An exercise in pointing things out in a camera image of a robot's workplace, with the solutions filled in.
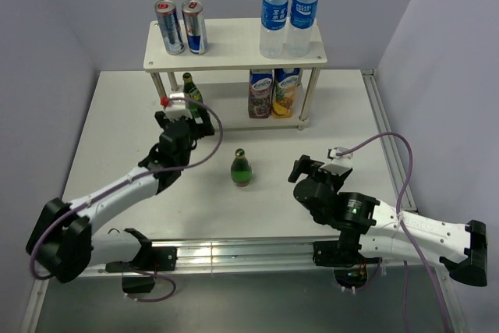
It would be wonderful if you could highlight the green glass bottle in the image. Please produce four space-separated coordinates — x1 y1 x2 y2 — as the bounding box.
182 73 203 118
230 148 253 187

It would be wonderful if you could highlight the silver drink can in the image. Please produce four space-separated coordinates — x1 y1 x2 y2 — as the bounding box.
181 0 208 55
154 0 185 55

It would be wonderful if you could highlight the blue-label water bottle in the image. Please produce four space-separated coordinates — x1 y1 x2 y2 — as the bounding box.
260 0 288 58
286 0 318 57

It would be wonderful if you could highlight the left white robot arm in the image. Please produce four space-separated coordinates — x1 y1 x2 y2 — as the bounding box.
26 107 223 283

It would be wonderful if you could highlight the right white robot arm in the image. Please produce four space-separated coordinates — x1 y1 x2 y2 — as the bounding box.
288 155 487 287

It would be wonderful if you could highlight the white two-tier wooden shelf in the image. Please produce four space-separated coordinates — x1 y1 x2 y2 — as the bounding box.
143 18 327 130

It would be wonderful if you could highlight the purple grape juice carton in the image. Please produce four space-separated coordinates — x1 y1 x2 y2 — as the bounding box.
248 69 273 119

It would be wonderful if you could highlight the yellow pineapple juice carton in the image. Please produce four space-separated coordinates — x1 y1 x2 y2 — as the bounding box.
271 68 302 119

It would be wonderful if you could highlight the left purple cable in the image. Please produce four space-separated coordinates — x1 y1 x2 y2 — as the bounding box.
29 94 225 303

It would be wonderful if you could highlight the purple cable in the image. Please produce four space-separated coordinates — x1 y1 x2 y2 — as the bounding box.
334 132 451 333
29 94 225 303

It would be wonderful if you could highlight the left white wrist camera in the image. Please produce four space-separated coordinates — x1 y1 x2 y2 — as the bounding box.
160 93 193 121

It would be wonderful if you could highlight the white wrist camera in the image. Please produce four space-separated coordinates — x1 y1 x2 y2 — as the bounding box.
320 147 353 175
160 93 193 121

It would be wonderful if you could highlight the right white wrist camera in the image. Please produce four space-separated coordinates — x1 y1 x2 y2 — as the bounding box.
320 147 353 175

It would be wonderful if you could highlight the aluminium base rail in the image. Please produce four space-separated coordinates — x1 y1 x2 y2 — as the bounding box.
23 233 414 333

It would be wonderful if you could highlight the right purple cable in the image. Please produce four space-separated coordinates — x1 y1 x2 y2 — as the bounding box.
334 132 451 333

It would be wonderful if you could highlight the aluminium side rail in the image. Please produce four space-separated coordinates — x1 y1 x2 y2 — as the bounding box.
360 68 469 333

